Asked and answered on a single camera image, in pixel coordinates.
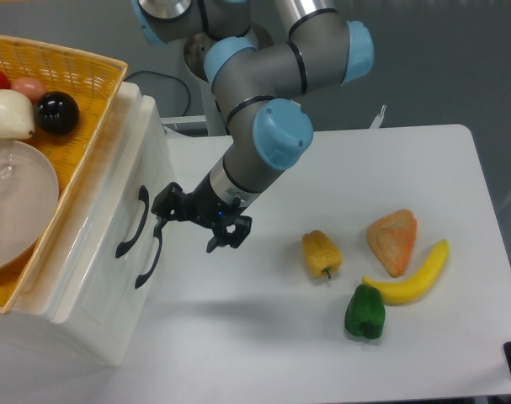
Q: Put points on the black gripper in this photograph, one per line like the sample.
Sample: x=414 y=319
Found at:
x=206 y=208

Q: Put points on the white drawer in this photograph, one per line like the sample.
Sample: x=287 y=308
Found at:
x=146 y=144
x=100 y=306

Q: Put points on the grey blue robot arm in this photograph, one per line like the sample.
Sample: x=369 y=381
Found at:
x=255 y=90

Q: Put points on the white drawer cabinet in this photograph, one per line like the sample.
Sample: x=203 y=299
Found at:
x=29 y=321

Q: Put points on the yellow toy bell pepper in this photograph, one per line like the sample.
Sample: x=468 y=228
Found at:
x=321 y=254

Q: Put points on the yellow woven basket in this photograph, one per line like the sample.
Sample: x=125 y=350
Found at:
x=82 y=86

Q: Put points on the black toy ball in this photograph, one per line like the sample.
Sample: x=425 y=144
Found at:
x=57 y=113

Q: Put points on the orange toy fruit slice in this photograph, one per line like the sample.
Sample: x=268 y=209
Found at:
x=391 y=238

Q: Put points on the green toy bell pepper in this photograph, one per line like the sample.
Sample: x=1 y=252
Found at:
x=366 y=314

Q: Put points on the pink toy fruit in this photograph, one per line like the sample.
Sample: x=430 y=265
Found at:
x=31 y=87

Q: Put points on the white toy onion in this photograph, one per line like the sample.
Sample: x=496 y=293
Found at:
x=17 y=120

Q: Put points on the yellow toy banana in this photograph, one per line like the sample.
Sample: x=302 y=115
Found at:
x=411 y=289

